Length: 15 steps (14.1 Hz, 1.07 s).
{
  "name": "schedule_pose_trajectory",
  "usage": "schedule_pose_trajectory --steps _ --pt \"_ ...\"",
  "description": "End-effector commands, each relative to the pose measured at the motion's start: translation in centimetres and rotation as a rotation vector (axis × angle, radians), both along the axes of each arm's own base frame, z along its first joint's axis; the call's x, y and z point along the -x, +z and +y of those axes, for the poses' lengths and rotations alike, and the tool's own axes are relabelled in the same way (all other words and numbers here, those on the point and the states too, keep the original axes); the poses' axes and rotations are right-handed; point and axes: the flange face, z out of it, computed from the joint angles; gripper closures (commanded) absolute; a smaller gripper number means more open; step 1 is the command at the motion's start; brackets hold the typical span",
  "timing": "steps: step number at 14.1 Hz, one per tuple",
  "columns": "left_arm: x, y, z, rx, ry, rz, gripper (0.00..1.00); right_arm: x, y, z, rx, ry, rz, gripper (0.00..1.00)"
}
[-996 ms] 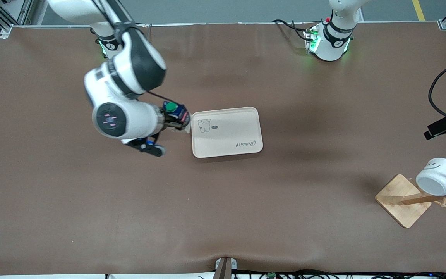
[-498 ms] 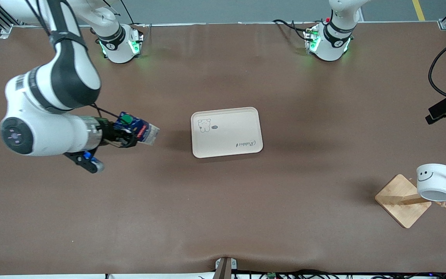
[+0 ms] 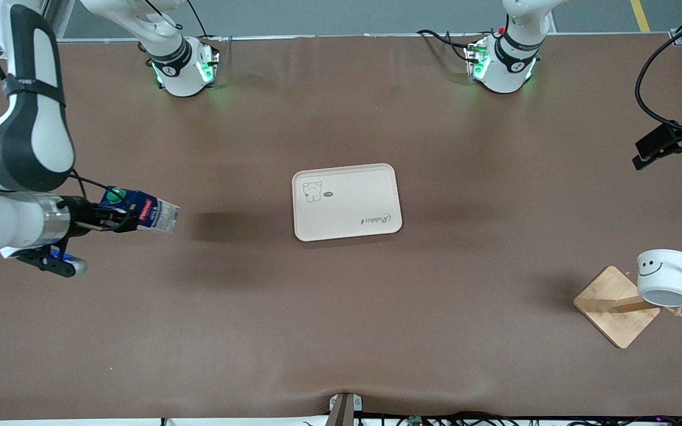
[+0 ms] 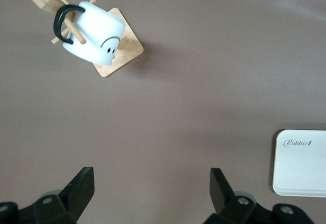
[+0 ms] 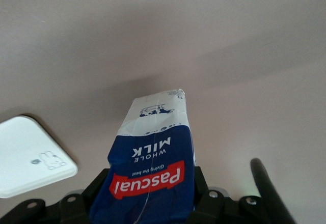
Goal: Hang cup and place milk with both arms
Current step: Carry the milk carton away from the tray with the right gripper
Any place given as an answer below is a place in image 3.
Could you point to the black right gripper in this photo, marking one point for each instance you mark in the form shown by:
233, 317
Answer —
82, 213

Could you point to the dark blue milk carton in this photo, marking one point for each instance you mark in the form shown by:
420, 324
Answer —
154, 216

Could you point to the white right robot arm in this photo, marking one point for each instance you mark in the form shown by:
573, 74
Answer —
33, 136

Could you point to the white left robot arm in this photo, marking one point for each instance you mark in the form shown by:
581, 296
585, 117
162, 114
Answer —
510, 59

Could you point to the wooden mug rack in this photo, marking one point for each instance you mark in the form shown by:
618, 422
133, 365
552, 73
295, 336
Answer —
610, 307

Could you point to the cream rectangular tray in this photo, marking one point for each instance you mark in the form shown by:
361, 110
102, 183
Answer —
353, 201

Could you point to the small circuit board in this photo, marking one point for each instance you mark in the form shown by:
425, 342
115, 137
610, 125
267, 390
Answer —
415, 420

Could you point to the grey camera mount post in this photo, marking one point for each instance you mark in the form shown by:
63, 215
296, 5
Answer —
344, 411

